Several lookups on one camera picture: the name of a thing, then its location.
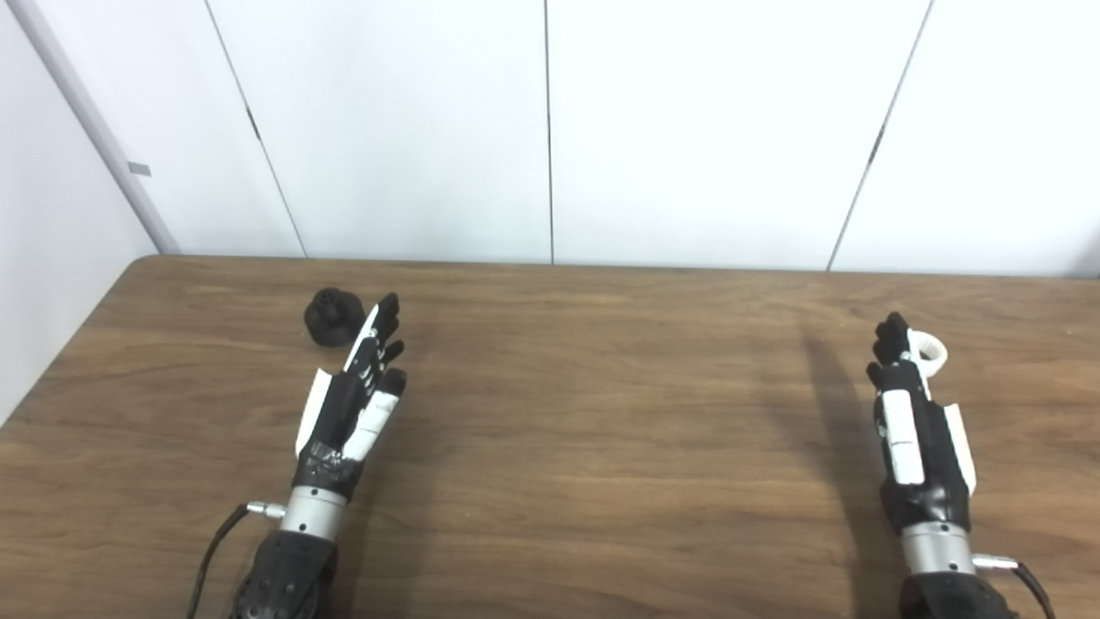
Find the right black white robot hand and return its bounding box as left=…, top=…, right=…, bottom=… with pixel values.
left=865, top=311, right=978, bottom=536

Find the round black part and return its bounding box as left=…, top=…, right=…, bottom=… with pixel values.
left=303, top=288, right=364, bottom=348

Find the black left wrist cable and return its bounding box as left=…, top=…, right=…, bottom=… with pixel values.
left=186, top=502, right=286, bottom=619

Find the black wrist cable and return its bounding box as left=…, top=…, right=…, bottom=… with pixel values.
left=186, top=502, right=286, bottom=619
left=973, top=555, right=1058, bottom=619

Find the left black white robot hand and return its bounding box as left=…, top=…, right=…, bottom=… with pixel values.
left=292, top=292, right=408, bottom=501

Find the white ring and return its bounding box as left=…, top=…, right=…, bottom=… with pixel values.
left=909, top=330, right=949, bottom=377

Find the grey wall corner post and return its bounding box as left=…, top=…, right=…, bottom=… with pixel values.
left=4, top=0, right=183, bottom=256

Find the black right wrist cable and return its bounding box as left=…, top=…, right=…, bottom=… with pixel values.
left=973, top=555, right=1058, bottom=619

